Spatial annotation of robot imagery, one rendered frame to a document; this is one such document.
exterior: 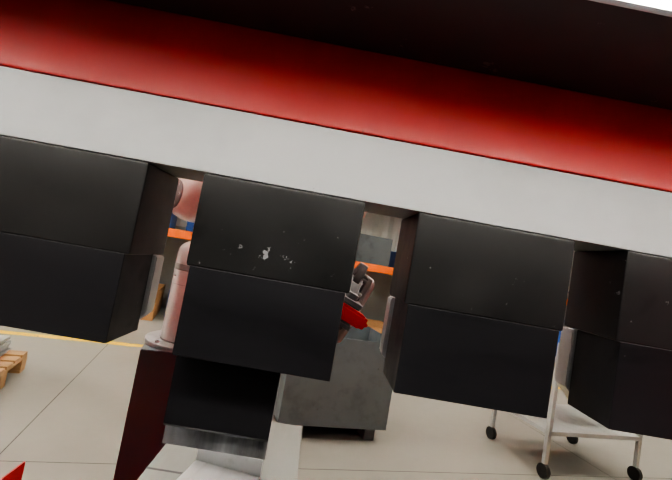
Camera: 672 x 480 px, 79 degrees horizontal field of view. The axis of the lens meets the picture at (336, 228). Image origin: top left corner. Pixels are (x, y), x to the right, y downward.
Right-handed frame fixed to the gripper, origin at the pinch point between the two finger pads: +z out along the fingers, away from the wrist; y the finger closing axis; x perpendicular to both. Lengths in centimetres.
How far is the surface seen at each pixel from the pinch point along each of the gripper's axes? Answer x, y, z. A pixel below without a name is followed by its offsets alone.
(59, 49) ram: 35.9, -7.7, 11.8
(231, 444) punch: 3.5, 15.9, 8.1
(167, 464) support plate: 8.2, 27.3, -3.0
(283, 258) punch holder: 8.5, -2.2, 11.9
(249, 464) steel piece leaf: -0.4, 22.5, -3.4
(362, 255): -59, -35, -608
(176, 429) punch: 8.8, 17.4, 8.1
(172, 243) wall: 207, 106, -600
